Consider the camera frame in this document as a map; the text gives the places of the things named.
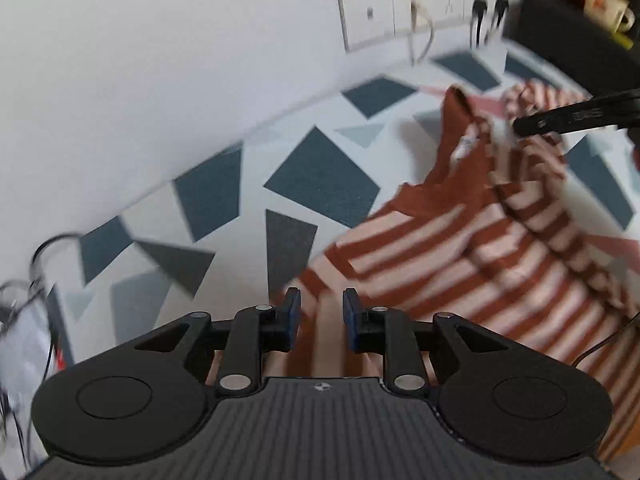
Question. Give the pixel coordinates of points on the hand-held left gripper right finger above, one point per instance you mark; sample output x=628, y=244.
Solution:
x=350, y=320

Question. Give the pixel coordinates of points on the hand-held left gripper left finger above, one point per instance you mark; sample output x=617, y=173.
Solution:
x=292, y=320

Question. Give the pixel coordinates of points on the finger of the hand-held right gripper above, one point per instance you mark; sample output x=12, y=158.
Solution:
x=575, y=116

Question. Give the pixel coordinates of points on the brown striped shirt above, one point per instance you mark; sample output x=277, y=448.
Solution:
x=500, y=280

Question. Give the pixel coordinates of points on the dark bulky object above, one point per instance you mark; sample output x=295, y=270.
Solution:
x=555, y=40

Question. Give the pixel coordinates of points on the white mug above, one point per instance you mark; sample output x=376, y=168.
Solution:
x=605, y=7

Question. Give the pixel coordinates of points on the black plug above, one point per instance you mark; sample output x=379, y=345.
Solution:
x=478, y=15
x=501, y=10

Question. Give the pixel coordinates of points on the geometric patterned bed sheet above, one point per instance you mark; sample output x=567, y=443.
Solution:
x=320, y=175

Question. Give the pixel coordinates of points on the white wall socket panel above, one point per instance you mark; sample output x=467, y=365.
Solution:
x=380, y=10

